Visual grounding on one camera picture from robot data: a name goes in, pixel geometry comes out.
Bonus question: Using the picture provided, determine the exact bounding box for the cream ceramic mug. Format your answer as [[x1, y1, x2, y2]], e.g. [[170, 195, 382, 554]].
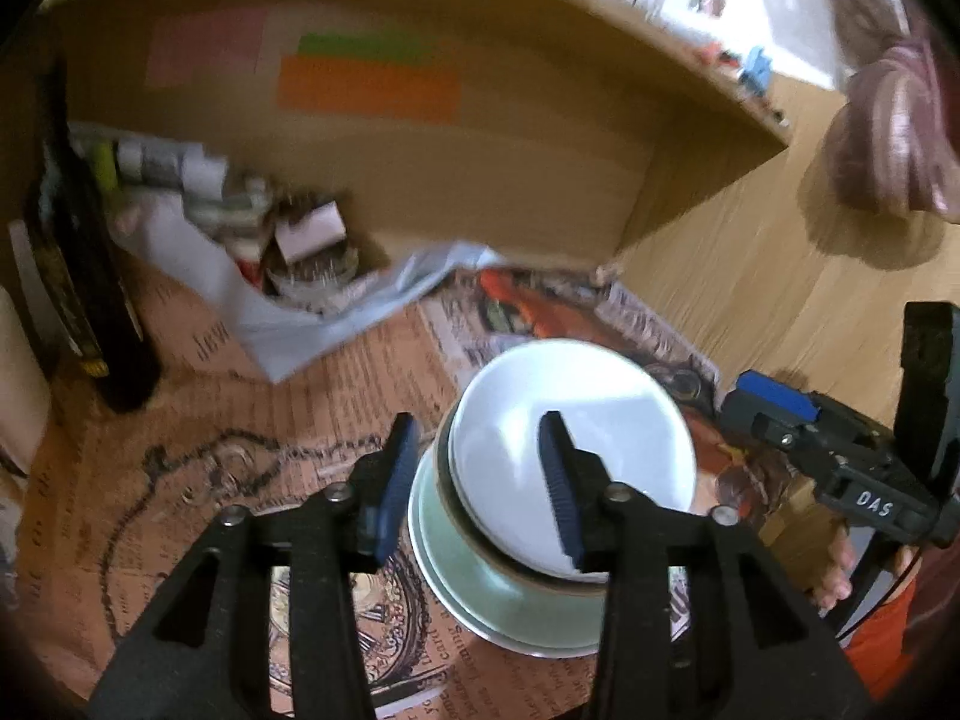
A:
[[0, 289, 52, 475]]

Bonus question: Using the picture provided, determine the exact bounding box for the green sticky note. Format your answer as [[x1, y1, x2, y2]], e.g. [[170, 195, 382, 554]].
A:
[[296, 29, 434, 65]]

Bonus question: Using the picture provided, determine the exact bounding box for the dark glass bottle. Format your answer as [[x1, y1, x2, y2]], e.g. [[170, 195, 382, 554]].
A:
[[25, 57, 161, 413]]

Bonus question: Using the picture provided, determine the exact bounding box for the grey folded paper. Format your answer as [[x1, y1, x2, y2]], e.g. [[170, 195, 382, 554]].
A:
[[112, 197, 505, 383]]

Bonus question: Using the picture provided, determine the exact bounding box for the white patterned small bowl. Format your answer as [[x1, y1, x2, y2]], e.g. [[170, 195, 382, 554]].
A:
[[448, 340, 697, 585]]

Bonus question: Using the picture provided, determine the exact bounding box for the hanging pink cloth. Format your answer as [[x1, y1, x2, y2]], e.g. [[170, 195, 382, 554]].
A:
[[827, 0, 958, 224]]

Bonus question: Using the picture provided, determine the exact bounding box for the mint green bowl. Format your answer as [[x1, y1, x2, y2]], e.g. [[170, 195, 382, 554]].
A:
[[418, 418, 610, 647]]

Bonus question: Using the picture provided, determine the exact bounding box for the orange sticky note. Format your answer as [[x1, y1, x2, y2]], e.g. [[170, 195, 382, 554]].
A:
[[275, 55, 462, 124]]

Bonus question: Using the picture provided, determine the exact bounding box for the mint green plate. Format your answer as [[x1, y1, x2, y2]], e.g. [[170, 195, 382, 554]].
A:
[[406, 445, 685, 662]]

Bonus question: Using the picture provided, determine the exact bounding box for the person's right hand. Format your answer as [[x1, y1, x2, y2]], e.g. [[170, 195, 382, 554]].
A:
[[812, 523, 856, 613]]

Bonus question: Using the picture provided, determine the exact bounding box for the newspaper shelf liner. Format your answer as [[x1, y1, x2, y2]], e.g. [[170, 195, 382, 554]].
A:
[[16, 268, 799, 695]]

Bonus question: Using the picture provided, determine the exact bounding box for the small bowl with marbles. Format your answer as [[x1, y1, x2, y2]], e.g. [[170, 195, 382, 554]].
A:
[[262, 241, 359, 314]]

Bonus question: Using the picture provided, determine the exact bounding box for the white small box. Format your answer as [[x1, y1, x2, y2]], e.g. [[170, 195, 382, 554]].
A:
[[275, 202, 347, 265]]

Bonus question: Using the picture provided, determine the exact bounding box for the pink sticky note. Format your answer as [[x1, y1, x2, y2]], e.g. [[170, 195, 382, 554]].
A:
[[145, 7, 268, 89]]

